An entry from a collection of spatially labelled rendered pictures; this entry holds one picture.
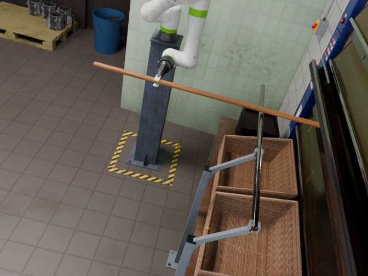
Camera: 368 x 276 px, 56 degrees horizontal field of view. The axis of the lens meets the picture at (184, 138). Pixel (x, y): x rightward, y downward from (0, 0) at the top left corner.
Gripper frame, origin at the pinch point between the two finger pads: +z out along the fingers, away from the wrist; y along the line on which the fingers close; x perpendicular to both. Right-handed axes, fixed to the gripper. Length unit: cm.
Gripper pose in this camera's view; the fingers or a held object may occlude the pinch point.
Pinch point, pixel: (157, 80)
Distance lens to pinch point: 209.5
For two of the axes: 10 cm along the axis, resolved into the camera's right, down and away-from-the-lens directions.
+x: -9.6, -2.7, 0.3
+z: -1.9, 5.9, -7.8
